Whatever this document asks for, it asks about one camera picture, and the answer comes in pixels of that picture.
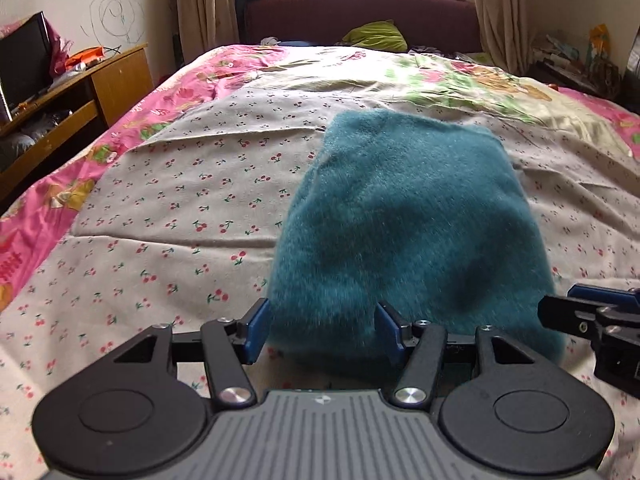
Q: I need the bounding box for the teal fuzzy garment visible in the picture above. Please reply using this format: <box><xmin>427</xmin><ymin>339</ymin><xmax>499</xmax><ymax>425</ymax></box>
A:
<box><xmin>268</xmin><ymin>110</ymin><xmax>563</xmax><ymax>376</ymax></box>

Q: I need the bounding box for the cherry print bed sheet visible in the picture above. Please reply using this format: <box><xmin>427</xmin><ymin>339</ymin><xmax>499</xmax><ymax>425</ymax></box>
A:
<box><xmin>1</xmin><ymin>88</ymin><xmax>639</xmax><ymax>479</ymax></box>

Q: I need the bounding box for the dark wooden chair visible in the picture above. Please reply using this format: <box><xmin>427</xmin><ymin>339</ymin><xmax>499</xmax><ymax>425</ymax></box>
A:
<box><xmin>618</xmin><ymin>32</ymin><xmax>640</xmax><ymax>114</ymax></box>

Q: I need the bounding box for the cluttered bedside table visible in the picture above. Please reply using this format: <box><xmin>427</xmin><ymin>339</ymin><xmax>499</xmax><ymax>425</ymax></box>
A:
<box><xmin>527</xmin><ymin>24</ymin><xmax>622</xmax><ymax>100</ymax></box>

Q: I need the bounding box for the pink floral quilt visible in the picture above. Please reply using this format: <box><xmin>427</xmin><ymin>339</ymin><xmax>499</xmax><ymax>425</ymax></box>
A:
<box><xmin>1</xmin><ymin>44</ymin><xmax>639</xmax><ymax>307</ymax></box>

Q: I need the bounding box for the wooden tv cabinet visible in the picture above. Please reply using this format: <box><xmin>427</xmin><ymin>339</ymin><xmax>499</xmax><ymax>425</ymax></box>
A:
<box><xmin>1</xmin><ymin>44</ymin><xmax>153</xmax><ymax>210</ymax></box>

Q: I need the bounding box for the green pillow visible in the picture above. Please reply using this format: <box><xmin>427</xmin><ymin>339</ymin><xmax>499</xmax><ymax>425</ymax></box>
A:
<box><xmin>342</xmin><ymin>21</ymin><xmax>408</xmax><ymax>53</ymax></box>

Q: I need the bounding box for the maroon headboard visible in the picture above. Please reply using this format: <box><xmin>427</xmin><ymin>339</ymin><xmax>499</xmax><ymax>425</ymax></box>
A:
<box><xmin>243</xmin><ymin>0</ymin><xmax>482</xmax><ymax>53</ymax></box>

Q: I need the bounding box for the orange toy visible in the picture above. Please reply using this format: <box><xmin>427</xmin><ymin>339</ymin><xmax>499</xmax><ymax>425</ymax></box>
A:
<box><xmin>64</xmin><ymin>46</ymin><xmax>105</xmax><ymax>70</ymax></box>

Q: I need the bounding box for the left beige curtain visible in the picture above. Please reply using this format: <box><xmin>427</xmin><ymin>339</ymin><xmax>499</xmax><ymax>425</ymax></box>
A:
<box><xmin>177</xmin><ymin>0</ymin><xmax>240</xmax><ymax>63</ymax></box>

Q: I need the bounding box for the beige curtain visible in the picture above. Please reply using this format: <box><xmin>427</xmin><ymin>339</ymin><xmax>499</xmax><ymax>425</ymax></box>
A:
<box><xmin>474</xmin><ymin>0</ymin><xmax>532</xmax><ymax>76</ymax></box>
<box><xmin>177</xmin><ymin>0</ymin><xmax>240</xmax><ymax>63</ymax></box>

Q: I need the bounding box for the right beige curtain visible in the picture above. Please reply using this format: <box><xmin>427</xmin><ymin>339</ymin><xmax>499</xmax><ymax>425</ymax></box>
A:
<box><xmin>474</xmin><ymin>0</ymin><xmax>532</xmax><ymax>76</ymax></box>

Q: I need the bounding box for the pink plastic bag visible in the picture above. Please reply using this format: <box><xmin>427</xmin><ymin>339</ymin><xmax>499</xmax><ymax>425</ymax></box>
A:
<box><xmin>44</xmin><ymin>18</ymin><xmax>73</xmax><ymax>78</ymax></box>

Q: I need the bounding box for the black television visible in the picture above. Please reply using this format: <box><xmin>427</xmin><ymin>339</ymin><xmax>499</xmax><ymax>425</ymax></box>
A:
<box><xmin>0</xmin><ymin>12</ymin><xmax>52</xmax><ymax>122</ymax></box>

